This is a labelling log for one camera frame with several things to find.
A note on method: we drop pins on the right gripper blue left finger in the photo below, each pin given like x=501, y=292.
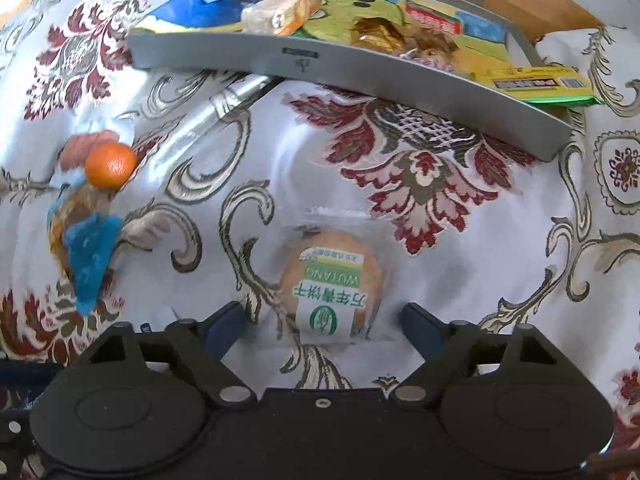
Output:
x=219, y=332

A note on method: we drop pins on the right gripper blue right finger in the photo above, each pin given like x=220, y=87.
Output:
x=437, y=342

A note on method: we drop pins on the round biscuit green label packet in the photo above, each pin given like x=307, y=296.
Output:
x=335, y=277

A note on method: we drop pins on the blue-edged dried snack bag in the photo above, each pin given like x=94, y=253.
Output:
x=82, y=235

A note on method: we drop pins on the floral white red bedspread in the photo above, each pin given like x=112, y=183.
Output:
x=543, y=257

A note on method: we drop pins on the orange mandarin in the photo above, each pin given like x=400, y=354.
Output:
x=109, y=165

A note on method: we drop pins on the pink sausages clear pack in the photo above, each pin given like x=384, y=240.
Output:
x=70, y=163

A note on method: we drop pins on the yellow green snack packet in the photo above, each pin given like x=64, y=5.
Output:
x=541, y=85

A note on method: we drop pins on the grey shallow tray box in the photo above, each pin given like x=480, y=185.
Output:
x=358, y=70

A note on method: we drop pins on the golden brown snack wrapper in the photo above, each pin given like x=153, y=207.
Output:
x=422, y=44

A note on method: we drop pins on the red label egg packet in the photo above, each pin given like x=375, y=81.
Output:
x=428, y=17

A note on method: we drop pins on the colourful drawing tray liner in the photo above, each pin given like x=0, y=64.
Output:
x=483, y=44

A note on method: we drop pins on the wrapped beige cake bar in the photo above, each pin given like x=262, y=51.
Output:
x=277, y=17

